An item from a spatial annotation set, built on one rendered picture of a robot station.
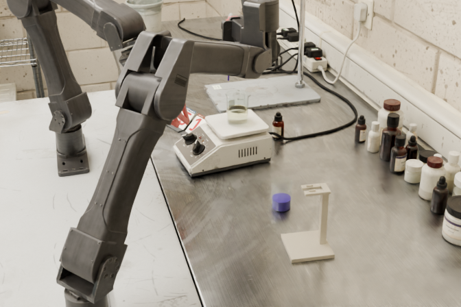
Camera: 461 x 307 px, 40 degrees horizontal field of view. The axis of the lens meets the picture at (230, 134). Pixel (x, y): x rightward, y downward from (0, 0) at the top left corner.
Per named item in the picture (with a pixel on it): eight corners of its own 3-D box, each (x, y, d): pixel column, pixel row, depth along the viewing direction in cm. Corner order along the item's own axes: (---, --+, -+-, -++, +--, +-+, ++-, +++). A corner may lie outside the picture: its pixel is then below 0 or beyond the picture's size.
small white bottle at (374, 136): (380, 149, 151) (383, 120, 148) (378, 153, 149) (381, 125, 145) (368, 146, 152) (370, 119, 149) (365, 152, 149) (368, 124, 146)
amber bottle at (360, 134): (352, 141, 155) (354, 115, 152) (357, 137, 157) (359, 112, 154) (362, 144, 153) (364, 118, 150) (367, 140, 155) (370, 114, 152)
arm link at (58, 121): (91, 99, 146) (73, 94, 149) (63, 112, 139) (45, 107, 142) (94, 123, 149) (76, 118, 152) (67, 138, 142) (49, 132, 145)
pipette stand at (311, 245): (291, 263, 112) (293, 201, 106) (280, 237, 119) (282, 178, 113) (334, 258, 113) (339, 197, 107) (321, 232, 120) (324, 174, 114)
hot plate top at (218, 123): (221, 140, 139) (221, 136, 138) (203, 119, 149) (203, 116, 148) (270, 131, 142) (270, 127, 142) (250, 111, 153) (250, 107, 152)
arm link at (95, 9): (150, 14, 127) (42, -51, 136) (121, 25, 120) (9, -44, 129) (138, 64, 134) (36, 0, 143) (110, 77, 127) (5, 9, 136)
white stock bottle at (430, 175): (435, 204, 128) (441, 167, 125) (414, 196, 131) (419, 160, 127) (445, 194, 132) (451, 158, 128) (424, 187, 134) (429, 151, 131)
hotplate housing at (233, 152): (190, 179, 139) (188, 146, 136) (173, 154, 150) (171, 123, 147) (280, 160, 146) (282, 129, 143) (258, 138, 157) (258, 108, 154)
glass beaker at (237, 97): (221, 125, 144) (221, 92, 141) (232, 116, 149) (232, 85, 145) (244, 130, 142) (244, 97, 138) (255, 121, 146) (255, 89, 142)
